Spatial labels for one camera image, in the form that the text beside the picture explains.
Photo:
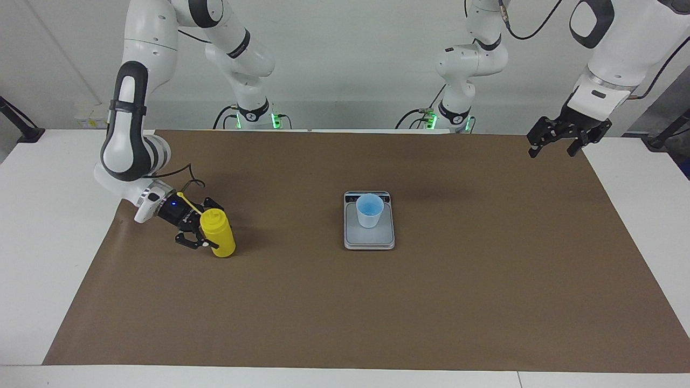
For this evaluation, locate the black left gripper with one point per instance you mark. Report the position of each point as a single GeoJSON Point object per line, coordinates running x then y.
{"type": "Point", "coordinates": [582, 121]}

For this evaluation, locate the silver digital kitchen scale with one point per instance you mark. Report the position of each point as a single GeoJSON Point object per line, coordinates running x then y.
{"type": "Point", "coordinates": [369, 240]}

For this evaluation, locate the yellow squeeze bottle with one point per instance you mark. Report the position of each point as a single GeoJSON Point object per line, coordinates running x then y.
{"type": "Point", "coordinates": [218, 237]}

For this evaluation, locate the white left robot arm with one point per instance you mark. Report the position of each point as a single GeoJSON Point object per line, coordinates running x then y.
{"type": "Point", "coordinates": [620, 32]}

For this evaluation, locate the black clamp stand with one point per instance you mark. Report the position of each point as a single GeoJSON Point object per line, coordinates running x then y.
{"type": "Point", "coordinates": [660, 141]}
{"type": "Point", "coordinates": [29, 134]}

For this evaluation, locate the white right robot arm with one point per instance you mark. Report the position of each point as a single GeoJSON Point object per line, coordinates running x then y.
{"type": "Point", "coordinates": [145, 43]}

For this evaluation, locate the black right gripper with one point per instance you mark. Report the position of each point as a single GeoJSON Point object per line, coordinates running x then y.
{"type": "Point", "coordinates": [180, 213]}

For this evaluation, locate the light blue plastic cup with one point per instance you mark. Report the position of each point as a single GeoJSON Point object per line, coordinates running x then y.
{"type": "Point", "coordinates": [370, 215]}

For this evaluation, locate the brown paper table mat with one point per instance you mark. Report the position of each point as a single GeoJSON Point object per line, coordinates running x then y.
{"type": "Point", "coordinates": [323, 302]}

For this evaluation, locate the white wall outlet box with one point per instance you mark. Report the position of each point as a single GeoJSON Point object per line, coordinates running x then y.
{"type": "Point", "coordinates": [91, 116]}

